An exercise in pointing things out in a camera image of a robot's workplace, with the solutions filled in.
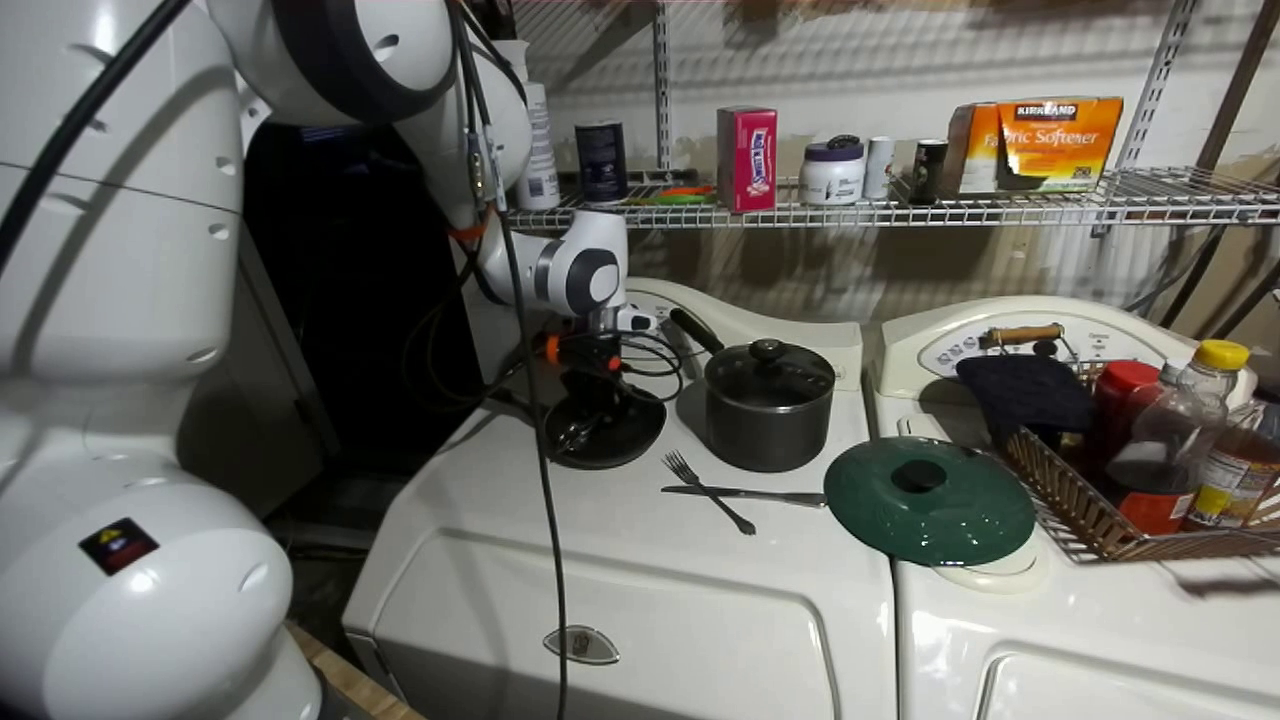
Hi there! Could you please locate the white cup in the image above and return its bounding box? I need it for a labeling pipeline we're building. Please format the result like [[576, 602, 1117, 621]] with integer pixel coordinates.
[[859, 127, 899, 204]]

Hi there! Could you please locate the orange softener box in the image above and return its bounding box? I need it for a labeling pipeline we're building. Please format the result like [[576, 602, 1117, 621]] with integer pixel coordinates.
[[995, 94, 1129, 189]]

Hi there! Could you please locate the white dryer machine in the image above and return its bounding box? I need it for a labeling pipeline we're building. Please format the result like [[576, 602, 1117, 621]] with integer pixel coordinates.
[[859, 294, 1280, 720]]

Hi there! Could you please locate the wooden board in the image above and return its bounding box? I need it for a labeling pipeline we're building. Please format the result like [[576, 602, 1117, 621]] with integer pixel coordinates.
[[286, 621, 420, 720]]

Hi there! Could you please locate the black oven mitt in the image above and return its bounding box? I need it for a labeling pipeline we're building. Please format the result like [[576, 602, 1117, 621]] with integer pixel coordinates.
[[951, 347, 1101, 451]]

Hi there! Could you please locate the dark glass pot lid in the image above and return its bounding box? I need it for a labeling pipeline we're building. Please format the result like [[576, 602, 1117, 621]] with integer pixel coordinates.
[[704, 335, 842, 408]]

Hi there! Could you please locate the green round lid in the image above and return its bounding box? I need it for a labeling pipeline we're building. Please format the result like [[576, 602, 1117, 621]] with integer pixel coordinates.
[[819, 434, 1039, 571]]

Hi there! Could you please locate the tall white bottle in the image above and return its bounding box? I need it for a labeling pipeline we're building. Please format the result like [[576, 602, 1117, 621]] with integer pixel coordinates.
[[513, 78, 566, 218]]

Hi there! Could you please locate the dark cylindrical can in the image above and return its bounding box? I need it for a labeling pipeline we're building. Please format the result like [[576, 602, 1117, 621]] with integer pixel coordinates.
[[574, 119, 634, 204]]

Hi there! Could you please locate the grey cooking pot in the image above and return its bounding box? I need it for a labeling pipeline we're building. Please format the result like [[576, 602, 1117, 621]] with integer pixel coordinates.
[[660, 305, 842, 476]]

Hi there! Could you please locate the black frying pan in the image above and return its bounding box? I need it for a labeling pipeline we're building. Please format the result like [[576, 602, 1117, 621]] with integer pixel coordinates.
[[537, 367, 669, 476]]

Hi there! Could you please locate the dark liquid plastic bottle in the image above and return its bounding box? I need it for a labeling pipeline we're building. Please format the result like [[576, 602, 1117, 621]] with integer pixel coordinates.
[[1101, 365, 1219, 539]]

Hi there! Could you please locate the yellow cap bottle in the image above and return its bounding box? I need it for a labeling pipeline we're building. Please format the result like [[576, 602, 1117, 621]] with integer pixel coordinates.
[[1186, 335, 1280, 534]]

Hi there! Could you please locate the small orange box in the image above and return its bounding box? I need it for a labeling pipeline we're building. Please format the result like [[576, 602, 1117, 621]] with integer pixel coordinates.
[[940, 102, 1008, 199]]

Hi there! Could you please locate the white wire shelf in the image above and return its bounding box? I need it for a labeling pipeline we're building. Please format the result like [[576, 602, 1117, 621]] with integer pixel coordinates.
[[494, 166, 1280, 241]]

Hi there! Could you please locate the pink cardboard box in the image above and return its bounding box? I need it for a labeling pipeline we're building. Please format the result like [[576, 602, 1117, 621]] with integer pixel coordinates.
[[714, 106, 786, 222]]

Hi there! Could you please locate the small dark jar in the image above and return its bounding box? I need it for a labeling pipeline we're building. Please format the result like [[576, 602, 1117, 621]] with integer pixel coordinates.
[[909, 133, 955, 208]]

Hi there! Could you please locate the wicker basket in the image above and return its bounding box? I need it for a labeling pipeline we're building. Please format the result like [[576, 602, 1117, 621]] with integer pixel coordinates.
[[978, 322, 1280, 570]]

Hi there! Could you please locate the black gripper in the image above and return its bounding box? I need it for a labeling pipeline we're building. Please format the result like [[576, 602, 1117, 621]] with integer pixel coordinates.
[[537, 318, 660, 430]]

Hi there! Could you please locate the red lid jar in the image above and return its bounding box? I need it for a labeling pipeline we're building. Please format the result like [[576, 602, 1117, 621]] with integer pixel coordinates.
[[1094, 356, 1167, 451]]

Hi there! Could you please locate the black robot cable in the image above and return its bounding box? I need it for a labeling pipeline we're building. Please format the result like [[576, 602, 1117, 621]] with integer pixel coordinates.
[[449, 0, 576, 720]]

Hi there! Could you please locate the silver table knife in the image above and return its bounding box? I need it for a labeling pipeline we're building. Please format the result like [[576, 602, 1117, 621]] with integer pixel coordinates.
[[657, 480, 834, 514]]

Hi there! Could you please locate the white plastic jar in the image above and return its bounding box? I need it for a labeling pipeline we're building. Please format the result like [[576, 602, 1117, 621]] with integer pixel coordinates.
[[796, 133, 871, 213]]

